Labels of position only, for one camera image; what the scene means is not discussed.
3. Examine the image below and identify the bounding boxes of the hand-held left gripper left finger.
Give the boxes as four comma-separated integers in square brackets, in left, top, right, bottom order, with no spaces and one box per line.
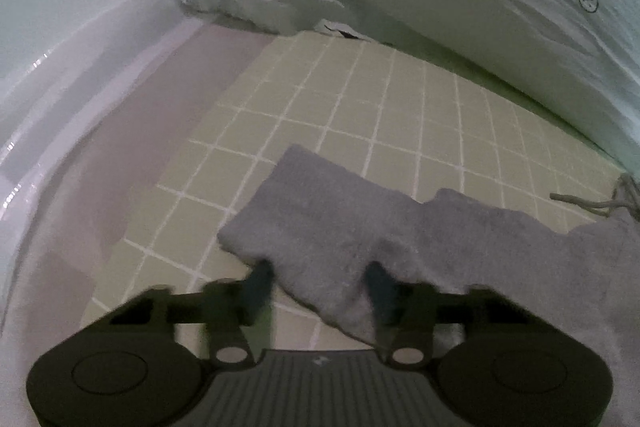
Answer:
[107,259,275,370]

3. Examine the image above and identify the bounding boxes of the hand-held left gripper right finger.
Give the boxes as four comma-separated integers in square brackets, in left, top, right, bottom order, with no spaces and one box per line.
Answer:
[364,260,533,368]

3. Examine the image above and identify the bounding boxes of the grey drawstring pants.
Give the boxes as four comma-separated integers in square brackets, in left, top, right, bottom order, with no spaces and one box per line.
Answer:
[218,145,640,408]

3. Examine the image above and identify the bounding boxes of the green grid mat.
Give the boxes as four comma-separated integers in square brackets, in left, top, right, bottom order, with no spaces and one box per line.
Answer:
[85,31,632,353]

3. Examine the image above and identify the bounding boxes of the glossy white plastic sheet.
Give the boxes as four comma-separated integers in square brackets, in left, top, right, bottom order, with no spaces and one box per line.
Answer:
[0,0,201,323]

